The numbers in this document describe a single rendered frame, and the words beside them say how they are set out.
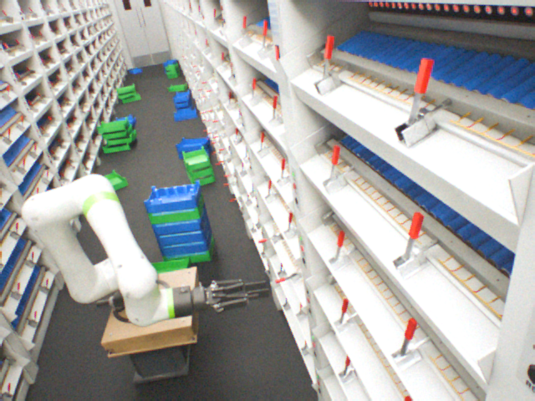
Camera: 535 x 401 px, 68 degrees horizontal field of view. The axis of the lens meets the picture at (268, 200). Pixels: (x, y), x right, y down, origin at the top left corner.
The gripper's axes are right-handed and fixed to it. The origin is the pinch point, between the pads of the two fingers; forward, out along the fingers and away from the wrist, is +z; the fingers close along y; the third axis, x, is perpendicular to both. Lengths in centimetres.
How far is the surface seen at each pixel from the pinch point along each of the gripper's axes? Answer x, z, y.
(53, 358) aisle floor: 80, -91, 65
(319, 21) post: -79, 9, -16
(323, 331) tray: 5.8, 17.0, -16.2
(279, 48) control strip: -74, 2, -13
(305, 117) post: -60, 7, -16
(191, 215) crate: 33, -15, 113
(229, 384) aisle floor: 67, -8, 20
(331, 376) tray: 26.6, 21.2, -16.4
